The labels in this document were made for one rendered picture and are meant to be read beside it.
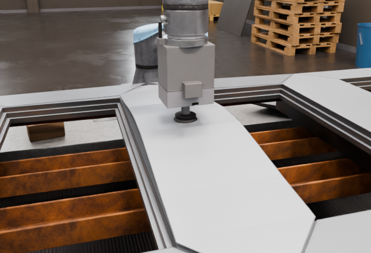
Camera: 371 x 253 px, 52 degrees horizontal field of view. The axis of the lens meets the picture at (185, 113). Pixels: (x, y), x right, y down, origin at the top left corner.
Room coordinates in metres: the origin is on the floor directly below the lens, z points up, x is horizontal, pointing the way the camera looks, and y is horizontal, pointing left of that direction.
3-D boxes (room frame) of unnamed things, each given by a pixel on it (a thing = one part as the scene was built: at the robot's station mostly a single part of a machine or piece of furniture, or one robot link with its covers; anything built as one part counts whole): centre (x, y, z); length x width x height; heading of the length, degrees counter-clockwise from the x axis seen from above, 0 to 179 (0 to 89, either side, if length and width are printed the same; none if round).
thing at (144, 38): (1.39, 0.12, 0.89); 0.13 x 0.12 x 0.14; 90
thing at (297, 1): (6.02, -1.68, 0.43); 1.24 x 0.84 x 0.87; 18
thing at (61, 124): (1.05, 0.42, 0.71); 0.10 x 0.06 x 0.05; 118
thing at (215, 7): (9.83, -0.48, 0.20); 1.08 x 0.74 x 0.39; 18
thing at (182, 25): (0.65, 0.00, 1.06); 0.08 x 0.08 x 0.05
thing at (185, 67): (0.64, 0.00, 0.98); 0.10 x 0.09 x 0.16; 17
